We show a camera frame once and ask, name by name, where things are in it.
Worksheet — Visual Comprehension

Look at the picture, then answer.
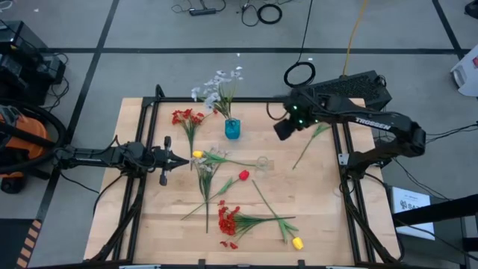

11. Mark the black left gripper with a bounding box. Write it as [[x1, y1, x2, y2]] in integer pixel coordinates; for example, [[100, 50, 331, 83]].
[[149, 136, 190, 187]]

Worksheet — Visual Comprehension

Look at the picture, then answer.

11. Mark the yellow artificial tulip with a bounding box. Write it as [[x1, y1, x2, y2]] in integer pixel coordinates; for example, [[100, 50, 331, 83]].
[[252, 179, 304, 250], [191, 149, 259, 167]]

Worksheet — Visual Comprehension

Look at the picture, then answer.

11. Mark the red artificial tulip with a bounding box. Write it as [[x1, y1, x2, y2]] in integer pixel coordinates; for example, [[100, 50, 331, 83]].
[[292, 124, 332, 170], [180, 169, 250, 221]]

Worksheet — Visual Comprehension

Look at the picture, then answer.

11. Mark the white artificial flower bunch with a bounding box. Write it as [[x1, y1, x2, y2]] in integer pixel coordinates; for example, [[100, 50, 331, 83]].
[[190, 66, 244, 120], [189, 146, 229, 234]]

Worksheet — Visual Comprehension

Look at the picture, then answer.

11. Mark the red artificial flower bunch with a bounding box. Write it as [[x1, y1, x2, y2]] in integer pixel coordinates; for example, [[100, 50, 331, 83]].
[[218, 200, 297, 250], [171, 108, 217, 171]]

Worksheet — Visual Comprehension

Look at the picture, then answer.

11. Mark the clear glass vase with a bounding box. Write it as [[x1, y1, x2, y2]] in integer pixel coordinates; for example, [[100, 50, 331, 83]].
[[255, 155, 270, 176]]

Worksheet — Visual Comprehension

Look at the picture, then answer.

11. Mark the blue glass vase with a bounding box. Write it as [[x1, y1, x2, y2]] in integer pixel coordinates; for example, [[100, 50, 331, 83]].
[[224, 118, 241, 140]]

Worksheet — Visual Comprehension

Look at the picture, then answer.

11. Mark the white printed sign box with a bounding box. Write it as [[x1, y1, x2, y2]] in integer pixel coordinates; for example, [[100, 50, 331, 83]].
[[390, 185, 436, 240]]

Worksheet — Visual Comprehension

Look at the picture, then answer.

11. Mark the orange shop vacuum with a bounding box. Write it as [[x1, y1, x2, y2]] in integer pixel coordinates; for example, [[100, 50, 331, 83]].
[[0, 105, 52, 194]]

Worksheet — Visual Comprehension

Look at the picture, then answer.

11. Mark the black metal beam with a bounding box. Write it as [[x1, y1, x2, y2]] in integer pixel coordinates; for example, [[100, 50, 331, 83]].
[[391, 194, 478, 227]]

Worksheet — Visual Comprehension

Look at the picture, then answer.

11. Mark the black electronics box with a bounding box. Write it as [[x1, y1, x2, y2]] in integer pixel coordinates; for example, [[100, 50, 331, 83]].
[[0, 52, 67, 106]]

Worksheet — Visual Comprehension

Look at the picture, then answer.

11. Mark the black striped floor mat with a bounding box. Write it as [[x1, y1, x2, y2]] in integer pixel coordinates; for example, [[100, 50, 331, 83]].
[[0, 218, 43, 269]]

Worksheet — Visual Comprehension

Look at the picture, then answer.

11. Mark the black equipment case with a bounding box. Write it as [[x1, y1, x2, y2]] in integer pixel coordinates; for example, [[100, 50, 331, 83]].
[[0, 20, 49, 57]]

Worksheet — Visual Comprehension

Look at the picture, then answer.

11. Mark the black hanging cable with coil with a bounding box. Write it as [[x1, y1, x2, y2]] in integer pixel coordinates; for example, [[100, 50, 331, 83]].
[[282, 0, 317, 89]]

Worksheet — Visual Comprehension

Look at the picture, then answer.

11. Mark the black aluminium table frame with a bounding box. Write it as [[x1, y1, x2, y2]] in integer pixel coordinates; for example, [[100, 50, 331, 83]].
[[84, 84, 406, 269]]

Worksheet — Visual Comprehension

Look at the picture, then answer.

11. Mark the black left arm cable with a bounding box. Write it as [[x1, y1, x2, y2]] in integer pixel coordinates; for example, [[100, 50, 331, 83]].
[[59, 171, 126, 216]]

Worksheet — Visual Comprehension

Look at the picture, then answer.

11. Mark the yellow hanging cable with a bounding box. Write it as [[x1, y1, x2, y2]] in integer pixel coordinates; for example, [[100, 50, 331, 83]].
[[342, 0, 370, 78]]

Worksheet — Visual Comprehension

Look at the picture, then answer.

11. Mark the black coiled cable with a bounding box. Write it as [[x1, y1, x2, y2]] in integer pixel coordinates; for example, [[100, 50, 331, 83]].
[[256, 3, 283, 25]]

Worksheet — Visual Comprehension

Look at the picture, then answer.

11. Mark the black vacuum hose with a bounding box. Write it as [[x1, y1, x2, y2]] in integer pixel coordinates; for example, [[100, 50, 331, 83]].
[[0, 97, 68, 175]]

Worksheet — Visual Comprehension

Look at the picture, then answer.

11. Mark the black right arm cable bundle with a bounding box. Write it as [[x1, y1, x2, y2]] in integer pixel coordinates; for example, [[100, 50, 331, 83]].
[[425, 121, 478, 145]]

